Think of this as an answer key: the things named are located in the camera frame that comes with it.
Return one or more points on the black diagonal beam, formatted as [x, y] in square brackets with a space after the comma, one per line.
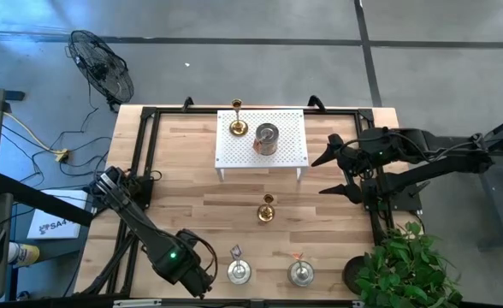
[42, 200]

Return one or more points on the silver ribbed tin candle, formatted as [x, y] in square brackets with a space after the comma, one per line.
[268, 139]

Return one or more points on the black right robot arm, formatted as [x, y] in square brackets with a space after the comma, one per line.
[439, 145]

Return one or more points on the green leafy plant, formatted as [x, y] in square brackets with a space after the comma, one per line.
[405, 274]

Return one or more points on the silver bracket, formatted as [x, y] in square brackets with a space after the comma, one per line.
[136, 303]

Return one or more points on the yellow power plug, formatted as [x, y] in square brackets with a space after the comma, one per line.
[62, 155]

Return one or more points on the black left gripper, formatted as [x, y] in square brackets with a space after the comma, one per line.
[200, 282]

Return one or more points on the white perforated metal shelf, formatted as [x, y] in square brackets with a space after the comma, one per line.
[290, 149]

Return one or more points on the white cardboard box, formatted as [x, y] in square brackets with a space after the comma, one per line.
[57, 229]

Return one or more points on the gold candlestick holder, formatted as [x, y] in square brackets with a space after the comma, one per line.
[238, 127]
[266, 213]

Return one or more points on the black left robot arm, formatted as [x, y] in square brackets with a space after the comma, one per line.
[149, 237]

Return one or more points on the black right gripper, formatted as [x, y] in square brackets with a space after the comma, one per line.
[362, 162]

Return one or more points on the black floor fan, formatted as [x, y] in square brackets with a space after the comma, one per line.
[102, 68]

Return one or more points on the yellow and white bottle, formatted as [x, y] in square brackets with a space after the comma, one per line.
[25, 254]

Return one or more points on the black plant pot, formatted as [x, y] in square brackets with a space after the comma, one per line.
[352, 274]

